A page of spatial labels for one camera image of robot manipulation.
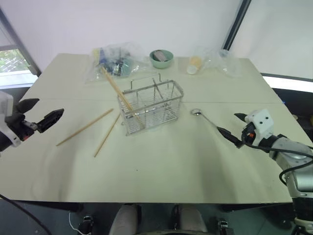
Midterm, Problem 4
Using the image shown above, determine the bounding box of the clear plastic bag of items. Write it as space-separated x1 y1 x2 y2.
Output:
84 42 150 85

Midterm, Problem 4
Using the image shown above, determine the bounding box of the thin white cable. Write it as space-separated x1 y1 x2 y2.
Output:
68 211 84 234

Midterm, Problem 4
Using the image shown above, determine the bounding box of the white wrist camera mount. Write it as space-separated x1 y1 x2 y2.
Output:
244 109 274 145
0 92 22 148

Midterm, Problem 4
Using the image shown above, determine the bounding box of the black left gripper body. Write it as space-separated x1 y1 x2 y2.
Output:
4 109 40 141

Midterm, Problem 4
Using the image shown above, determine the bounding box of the black table caster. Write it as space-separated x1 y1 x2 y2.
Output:
78 214 94 235
217 218 231 235

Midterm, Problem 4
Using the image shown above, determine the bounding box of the dark vertical frame post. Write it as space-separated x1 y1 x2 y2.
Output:
221 0 253 51

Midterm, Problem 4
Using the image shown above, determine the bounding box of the grey rounded robot leg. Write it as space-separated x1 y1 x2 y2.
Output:
179 205 209 235
108 204 138 235

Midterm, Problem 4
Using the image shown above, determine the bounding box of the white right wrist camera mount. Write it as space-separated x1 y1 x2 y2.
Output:
244 109 274 145

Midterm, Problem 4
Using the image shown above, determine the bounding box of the grey object in bowl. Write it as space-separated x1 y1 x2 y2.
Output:
153 49 171 62

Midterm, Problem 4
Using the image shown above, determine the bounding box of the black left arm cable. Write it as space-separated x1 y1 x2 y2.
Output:
0 193 52 235

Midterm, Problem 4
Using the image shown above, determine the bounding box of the clear plastic bag with cups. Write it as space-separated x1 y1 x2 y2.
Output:
186 46 242 79

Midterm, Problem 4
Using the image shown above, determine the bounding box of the window with grey frame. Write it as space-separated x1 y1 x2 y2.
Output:
0 4 42 89

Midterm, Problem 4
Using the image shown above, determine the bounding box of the wooden chopstick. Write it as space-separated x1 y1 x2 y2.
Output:
56 108 114 147
102 66 146 128
93 113 122 158
101 66 144 128

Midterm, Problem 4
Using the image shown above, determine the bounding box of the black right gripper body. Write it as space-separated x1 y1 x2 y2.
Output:
241 122 257 146

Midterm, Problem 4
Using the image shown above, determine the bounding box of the metal spoon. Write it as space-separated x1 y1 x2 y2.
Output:
190 108 221 131

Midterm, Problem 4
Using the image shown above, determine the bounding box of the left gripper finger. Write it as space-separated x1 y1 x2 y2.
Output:
17 98 40 115
37 108 65 134

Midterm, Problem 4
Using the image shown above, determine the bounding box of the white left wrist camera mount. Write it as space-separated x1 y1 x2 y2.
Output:
0 92 22 148

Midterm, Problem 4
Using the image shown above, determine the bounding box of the metal wire cutlery basket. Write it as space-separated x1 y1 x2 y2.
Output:
117 73 185 137

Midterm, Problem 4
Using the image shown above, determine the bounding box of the green bowl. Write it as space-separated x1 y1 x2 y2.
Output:
149 49 175 70

